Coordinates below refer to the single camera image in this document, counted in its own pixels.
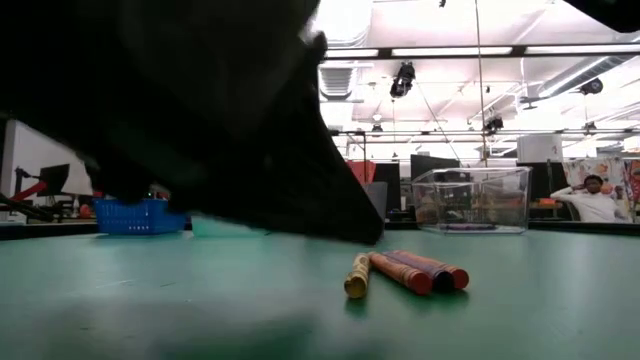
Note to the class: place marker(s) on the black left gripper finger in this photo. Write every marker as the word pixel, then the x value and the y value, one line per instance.
pixel 280 200
pixel 340 190

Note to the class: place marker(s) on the purple crayon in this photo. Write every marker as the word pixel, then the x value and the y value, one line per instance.
pixel 442 281
pixel 467 227

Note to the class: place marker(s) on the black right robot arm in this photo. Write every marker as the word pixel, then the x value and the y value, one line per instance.
pixel 610 12

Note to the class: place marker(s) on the orange fabric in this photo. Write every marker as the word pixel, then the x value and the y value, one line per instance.
pixel 362 171

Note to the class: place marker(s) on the grey plastic bin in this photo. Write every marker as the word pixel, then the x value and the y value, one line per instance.
pixel 377 197

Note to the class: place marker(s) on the teal plastic bin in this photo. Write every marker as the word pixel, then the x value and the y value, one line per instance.
pixel 215 226

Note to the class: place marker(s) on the yellow crayon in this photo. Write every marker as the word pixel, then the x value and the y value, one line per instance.
pixel 357 282

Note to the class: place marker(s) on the black monitor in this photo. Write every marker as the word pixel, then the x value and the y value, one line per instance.
pixel 52 180
pixel 432 161

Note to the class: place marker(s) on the white board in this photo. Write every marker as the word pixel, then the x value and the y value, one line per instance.
pixel 80 186

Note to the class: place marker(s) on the white LED light strip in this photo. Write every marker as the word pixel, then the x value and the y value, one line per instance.
pixel 580 49
pixel 350 53
pixel 450 51

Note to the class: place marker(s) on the blue plastic basket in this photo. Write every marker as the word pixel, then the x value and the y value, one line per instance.
pixel 135 220

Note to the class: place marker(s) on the clear plastic bin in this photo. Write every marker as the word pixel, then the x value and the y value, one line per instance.
pixel 500 200

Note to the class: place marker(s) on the person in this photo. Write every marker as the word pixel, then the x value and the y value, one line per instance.
pixel 595 205

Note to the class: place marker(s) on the red flower print fabric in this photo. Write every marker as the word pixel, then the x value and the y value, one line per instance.
pixel 635 190

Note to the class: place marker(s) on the silver ventilation duct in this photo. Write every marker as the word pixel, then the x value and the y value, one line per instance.
pixel 337 82

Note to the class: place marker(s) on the black ceiling camera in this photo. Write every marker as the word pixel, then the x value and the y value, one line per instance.
pixel 592 86
pixel 402 80
pixel 494 123

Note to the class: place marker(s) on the black table frame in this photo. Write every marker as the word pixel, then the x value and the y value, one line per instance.
pixel 50 226

